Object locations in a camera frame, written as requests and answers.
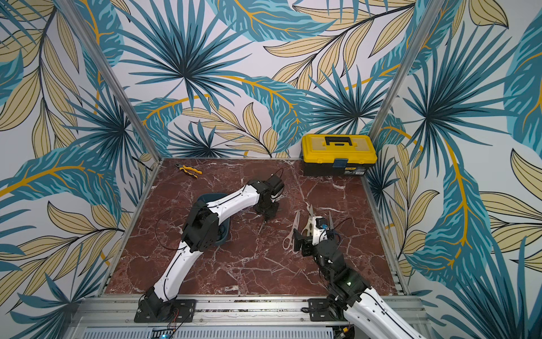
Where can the blue handled scissors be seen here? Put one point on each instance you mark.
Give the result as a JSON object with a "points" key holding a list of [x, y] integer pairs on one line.
{"points": [[330, 220]]}

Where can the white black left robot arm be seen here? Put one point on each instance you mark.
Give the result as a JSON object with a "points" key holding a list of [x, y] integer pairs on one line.
{"points": [[201, 231]]}

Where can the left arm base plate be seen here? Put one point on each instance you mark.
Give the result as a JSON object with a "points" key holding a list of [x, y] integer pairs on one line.
{"points": [[176, 310]]}

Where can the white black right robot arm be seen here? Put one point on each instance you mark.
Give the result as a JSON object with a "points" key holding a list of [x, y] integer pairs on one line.
{"points": [[352, 294]]}

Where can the yellow black plastic toolbox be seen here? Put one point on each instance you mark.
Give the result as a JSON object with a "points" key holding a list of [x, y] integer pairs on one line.
{"points": [[326, 155]]}

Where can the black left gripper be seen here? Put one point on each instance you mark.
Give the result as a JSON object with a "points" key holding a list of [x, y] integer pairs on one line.
{"points": [[272, 212]]}

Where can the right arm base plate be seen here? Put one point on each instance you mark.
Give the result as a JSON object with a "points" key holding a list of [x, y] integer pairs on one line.
{"points": [[322, 310]]}

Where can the yellow handled pliers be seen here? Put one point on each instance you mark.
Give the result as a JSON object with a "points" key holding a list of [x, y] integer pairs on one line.
{"points": [[193, 172]]}

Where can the beige handled scissors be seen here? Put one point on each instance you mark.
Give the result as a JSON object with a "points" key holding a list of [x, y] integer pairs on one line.
{"points": [[288, 241]]}

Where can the black scissors long blades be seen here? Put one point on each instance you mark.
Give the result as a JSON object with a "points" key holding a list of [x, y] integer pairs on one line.
{"points": [[261, 227]]}

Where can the white handled scissors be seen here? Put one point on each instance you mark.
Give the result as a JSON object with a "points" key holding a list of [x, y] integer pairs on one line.
{"points": [[307, 231]]}

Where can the teal plastic storage box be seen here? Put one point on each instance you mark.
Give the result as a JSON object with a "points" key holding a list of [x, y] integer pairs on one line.
{"points": [[224, 228]]}

